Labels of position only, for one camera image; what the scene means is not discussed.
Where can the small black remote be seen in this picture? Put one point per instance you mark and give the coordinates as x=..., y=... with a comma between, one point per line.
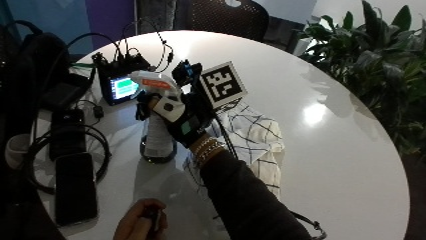
x=154, y=216

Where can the black smartphone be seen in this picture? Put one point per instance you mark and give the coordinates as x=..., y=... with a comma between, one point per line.
x=75, y=190

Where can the white cube of black markers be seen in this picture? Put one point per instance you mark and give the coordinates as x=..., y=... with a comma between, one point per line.
x=222, y=84

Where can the white spray bottle orange label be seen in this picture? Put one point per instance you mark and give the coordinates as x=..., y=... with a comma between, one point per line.
x=158, y=138

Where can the black device with lit screen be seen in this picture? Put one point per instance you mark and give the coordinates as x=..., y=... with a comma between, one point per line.
x=122, y=87

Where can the white cloth with black grid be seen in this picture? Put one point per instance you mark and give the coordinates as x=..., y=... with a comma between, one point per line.
x=260, y=140

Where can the white glove camera module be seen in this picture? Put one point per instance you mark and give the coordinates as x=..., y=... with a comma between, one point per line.
x=170, y=107

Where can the black power bank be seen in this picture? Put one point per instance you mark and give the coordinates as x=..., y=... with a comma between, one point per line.
x=67, y=135

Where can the black glove camera module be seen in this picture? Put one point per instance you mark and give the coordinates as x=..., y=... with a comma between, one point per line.
x=187, y=71

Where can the white cup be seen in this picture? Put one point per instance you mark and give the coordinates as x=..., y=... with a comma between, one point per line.
x=17, y=151

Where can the small black adapter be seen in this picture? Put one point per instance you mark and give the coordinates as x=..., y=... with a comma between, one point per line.
x=98, y=112

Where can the green leafy plant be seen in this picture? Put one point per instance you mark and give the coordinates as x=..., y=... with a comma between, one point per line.
x=378, y=66

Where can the black mesh chair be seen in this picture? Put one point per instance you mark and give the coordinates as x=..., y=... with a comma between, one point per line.
x=227, y=18

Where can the black backpack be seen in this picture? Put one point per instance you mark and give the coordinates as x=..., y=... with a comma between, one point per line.
x=31, y=70

